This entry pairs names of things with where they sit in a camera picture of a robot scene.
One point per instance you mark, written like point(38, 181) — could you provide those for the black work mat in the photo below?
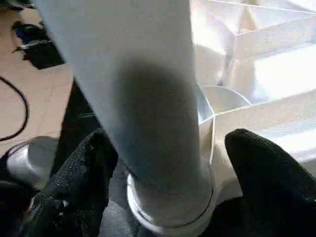
point(79, 118)

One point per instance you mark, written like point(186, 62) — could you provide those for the white plastic table top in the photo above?
point(266, 59)

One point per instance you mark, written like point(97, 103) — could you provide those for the white plastic table leg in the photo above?
point(133, 59)

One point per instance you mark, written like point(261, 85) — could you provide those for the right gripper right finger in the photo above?
point(276, 192)

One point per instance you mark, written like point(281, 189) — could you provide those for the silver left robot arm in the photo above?
point(32, 160)

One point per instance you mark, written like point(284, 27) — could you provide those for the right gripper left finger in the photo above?
point(74, 197)

